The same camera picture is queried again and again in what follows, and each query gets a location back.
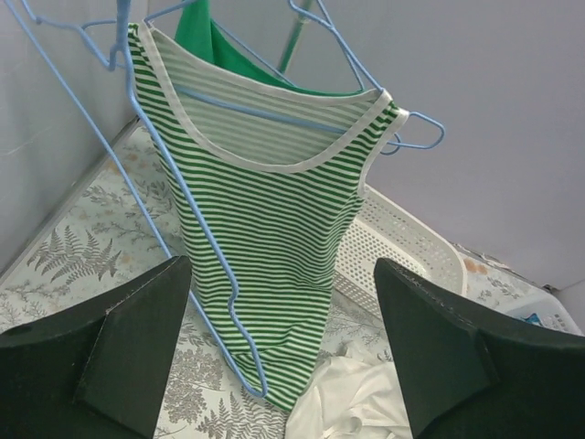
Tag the solid green tank top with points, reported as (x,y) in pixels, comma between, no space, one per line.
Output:
(199,34)

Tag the white perforated basket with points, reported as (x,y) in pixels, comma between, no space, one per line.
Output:
(383,229)

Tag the blue floral cloth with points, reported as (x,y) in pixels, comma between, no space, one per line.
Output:
(533,319)

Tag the blue hanger under green top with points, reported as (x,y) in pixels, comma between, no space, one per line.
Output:
(259,30)

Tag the green striped tank top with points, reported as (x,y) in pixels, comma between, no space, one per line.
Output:
(265,274)

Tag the white tank top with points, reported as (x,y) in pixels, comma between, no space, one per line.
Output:
(354,395)

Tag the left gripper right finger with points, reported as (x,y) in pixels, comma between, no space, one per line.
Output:
(468,371)

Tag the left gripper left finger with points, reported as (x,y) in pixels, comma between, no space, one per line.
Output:
(98,369)

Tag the white lattice basket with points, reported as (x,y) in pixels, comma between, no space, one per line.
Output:
(551,312)

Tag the blue hanger under striped top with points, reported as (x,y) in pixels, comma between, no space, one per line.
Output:
(255,124)

